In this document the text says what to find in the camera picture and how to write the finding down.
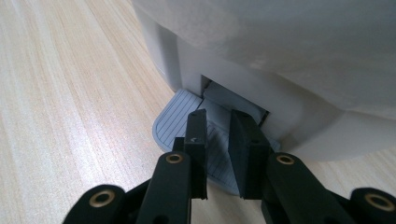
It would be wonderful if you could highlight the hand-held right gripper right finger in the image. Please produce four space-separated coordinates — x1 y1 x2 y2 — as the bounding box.
227 108 276 201

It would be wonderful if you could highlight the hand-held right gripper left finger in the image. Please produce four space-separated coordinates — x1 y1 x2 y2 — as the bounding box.
182 108 209 201

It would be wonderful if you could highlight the white pedal bin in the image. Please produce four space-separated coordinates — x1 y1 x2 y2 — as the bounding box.
132 0 396 196

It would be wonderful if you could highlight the white bin bag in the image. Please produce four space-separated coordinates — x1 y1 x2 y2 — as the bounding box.
130 0 396 121

